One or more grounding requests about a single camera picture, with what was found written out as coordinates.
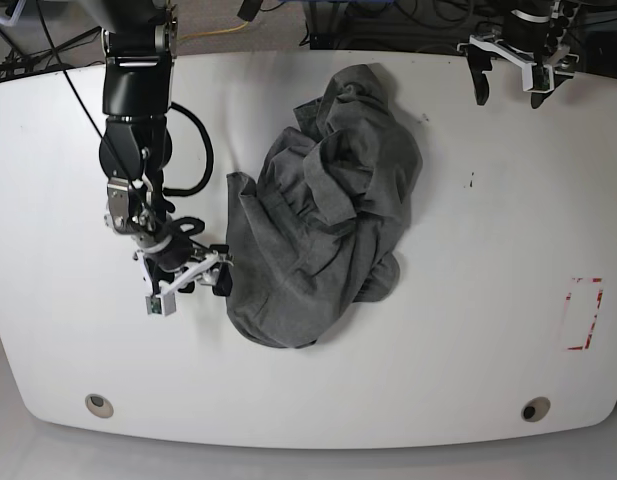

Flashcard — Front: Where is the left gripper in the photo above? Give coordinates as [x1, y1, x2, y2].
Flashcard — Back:
[457, 12, 578, 109]

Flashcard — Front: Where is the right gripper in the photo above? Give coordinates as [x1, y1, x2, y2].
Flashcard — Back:
[135, 236, 233, 297]

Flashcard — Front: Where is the grey T-shirt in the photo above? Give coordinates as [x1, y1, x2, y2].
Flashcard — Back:
[226, 64, 422, 349]

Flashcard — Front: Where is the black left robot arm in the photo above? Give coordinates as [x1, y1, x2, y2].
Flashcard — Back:
[457, 1, 579, 109]

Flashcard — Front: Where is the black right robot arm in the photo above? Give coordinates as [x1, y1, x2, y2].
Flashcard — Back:
[82, 1, 232, 313]

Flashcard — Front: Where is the red tape rectangle marking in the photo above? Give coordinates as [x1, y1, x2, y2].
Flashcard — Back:
[560, 277, 604, 351]

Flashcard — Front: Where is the black tripod on floor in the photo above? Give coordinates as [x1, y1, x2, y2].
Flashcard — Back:
[0, 19, 107, 84]

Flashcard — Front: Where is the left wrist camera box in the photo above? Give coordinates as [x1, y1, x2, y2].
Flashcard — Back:
[530, 65, 554, 94]

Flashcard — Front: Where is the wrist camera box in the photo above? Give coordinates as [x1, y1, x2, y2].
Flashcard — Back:
[530, 65, 554, 94]
[145, 292, 177, 316]

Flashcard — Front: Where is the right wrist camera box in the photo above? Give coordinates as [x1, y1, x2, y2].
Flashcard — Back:
[145, 292, 177, 316]

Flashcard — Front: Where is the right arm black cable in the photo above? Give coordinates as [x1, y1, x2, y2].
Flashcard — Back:
[162, 102, 214, 199]

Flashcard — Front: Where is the black metal frame base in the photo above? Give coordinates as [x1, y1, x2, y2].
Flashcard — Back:
[301, 0, 502, 55]

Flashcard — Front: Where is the left table cable grommet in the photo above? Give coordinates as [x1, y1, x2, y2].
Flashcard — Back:
[85, 394, 114, 419]

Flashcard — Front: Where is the table cable grommet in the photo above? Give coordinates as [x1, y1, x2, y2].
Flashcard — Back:
[85, 394, 114, 419]
[521, 397, 551, 423]

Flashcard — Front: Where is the yellow cable on floor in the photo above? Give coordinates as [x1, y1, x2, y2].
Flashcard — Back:
[180, 19, 252, 44]

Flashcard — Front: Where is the right table cable grommet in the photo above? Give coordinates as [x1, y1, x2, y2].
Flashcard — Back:
[521, 397, 551, 423]

